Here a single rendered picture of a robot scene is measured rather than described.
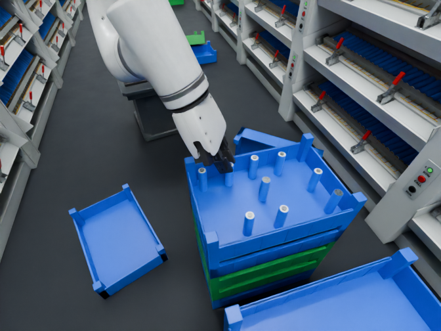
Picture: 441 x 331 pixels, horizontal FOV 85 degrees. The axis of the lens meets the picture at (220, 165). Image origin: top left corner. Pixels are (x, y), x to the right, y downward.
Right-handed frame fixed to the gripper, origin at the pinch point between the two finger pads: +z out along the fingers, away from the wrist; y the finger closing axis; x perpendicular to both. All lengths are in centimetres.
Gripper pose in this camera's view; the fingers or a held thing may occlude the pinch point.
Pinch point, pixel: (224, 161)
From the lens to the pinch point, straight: 51.0
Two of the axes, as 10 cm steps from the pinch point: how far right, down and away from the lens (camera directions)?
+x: 8.8, -1.4, -4.5
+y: -2.3, 7.1, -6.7
